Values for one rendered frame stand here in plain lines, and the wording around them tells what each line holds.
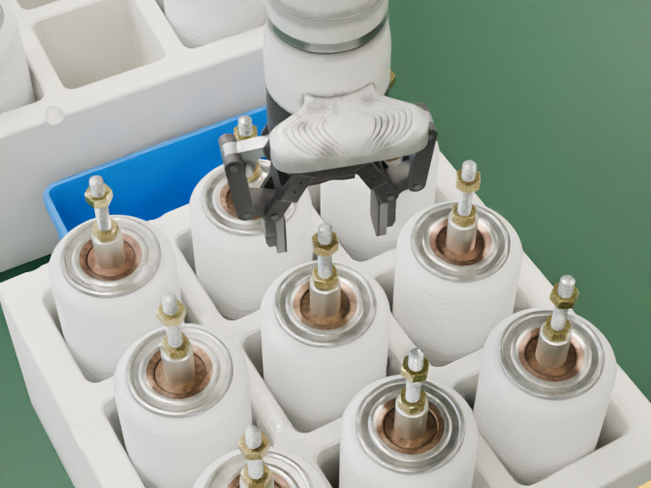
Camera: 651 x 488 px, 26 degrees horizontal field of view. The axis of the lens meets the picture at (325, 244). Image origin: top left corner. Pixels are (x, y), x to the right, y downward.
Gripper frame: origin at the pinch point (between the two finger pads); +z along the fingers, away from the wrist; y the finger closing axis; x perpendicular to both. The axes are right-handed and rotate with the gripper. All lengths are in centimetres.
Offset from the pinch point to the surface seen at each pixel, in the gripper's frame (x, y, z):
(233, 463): 11.7, 9.1, 9.2
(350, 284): -1.3, -1.8, 9.3
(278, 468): 12.7, 6.2, 9.2
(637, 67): -42, -43, 35
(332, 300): 1.0, 0.0, 7.7
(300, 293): -1.3, 1.9, 9.4
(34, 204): -29.1, 22.1, 26.8
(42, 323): -7.9, 21.5, 16.6
